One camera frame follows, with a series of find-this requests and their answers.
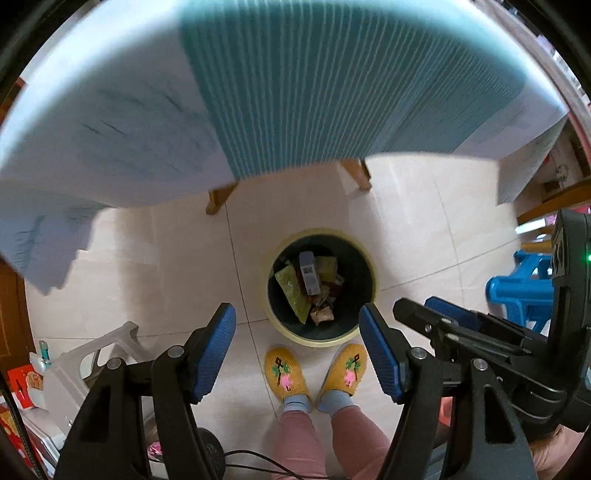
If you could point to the white plastic stool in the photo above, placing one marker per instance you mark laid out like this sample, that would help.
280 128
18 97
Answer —
92 350

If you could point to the red snack wrapper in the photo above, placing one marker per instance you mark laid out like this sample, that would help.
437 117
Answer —
333 288

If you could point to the person's right hand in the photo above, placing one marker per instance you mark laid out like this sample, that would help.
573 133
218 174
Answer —
554 454

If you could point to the orange plastic object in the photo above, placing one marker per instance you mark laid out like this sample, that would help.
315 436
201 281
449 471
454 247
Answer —
445 410

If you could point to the black round base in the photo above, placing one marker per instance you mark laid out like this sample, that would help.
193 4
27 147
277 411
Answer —
212 454

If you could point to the green yellow snack packet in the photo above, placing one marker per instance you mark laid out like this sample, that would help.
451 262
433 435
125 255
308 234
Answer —
291 290

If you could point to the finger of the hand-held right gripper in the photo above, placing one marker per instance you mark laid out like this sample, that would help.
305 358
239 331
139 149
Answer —
418 318
455 311

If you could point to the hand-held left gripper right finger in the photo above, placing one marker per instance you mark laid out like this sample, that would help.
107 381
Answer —
381 360

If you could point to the white printed tablecloth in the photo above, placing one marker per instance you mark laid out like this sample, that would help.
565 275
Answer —
115 138

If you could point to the teal plastic bottle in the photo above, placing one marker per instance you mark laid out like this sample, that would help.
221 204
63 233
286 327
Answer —
45 353

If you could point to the person's right leg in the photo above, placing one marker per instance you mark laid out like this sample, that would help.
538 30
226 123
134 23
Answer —
355 438

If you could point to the person's left leg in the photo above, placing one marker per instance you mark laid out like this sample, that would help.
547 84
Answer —
300 443

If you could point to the pale yellow carton box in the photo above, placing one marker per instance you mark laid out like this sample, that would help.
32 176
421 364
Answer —
326 267

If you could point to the white barcode box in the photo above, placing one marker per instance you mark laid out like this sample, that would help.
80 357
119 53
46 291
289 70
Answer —
309 273

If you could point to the pink wrapper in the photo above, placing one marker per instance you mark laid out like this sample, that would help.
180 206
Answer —
322 316

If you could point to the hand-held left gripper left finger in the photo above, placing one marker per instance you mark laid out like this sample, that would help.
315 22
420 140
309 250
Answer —
212 355

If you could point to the teal striped table mat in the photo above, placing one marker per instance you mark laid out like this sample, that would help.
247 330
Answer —
323 92

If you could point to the wooden chair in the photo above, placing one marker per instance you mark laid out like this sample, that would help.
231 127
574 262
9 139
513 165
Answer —
554 198

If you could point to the round yellow-rimmed trash can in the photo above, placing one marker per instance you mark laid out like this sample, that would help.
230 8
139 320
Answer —
364 295

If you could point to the blue plastic stool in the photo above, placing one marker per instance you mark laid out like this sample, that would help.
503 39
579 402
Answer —
521 295

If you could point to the red printed box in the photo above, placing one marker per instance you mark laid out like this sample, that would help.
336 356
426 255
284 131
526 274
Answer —
25 387

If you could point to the yellow knitted slipper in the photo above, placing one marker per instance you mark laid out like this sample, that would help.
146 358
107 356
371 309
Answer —
346 369
286 374

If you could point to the person's leg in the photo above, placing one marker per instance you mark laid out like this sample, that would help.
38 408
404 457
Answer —
355 438
300 443

